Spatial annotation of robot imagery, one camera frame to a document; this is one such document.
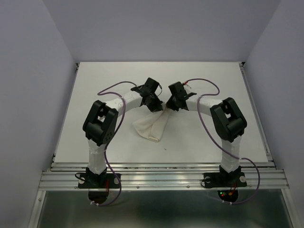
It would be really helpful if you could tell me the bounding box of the white cloth napkin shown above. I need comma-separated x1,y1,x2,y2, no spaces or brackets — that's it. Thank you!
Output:
133,108,171,143

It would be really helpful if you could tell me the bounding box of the aluminium rail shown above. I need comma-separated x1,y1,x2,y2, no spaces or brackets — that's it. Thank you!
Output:
238,62,277,169
38,161,289,191

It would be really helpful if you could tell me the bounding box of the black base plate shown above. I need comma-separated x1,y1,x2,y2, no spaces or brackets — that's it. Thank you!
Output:
200,172,247,189
75,172,121,189

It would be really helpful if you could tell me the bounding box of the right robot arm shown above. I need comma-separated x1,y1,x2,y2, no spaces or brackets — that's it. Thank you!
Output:
166,82,247,189

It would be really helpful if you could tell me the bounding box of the aluminium front rail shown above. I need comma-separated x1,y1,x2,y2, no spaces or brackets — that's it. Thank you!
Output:
38,161,289,191

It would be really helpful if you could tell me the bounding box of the aluminium right side rail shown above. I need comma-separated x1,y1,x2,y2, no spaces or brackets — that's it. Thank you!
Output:
238,62,277,169

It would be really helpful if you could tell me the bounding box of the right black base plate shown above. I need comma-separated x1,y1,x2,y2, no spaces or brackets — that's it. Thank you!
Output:
200,172,247,189

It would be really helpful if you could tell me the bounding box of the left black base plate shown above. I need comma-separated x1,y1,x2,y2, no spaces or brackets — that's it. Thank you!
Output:
75,172,121,189

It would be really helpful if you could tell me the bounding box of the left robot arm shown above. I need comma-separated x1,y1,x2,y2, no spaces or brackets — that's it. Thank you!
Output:
75,78,163,189

